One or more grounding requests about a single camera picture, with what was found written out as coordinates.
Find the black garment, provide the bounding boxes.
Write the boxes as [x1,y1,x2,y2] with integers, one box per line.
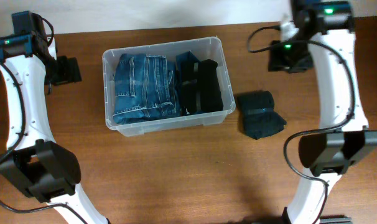
[237,90,287,140]
[179,58,225,116]

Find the dark blue jeans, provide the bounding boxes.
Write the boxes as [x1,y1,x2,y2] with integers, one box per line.
[113,54,181,124]

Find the blue shirt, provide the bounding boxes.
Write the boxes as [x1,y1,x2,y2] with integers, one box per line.
[176,52,202,115]

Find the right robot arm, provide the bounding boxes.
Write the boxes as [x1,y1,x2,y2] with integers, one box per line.
[268,1,377,223]

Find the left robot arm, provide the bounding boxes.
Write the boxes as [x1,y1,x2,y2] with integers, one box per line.
[0,31,109,223]

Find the clear plastic storage bin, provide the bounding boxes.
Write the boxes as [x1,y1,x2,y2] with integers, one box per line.
[102,37,236,137]

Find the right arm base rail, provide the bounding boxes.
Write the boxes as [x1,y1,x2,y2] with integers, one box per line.
[320,217,353,224]

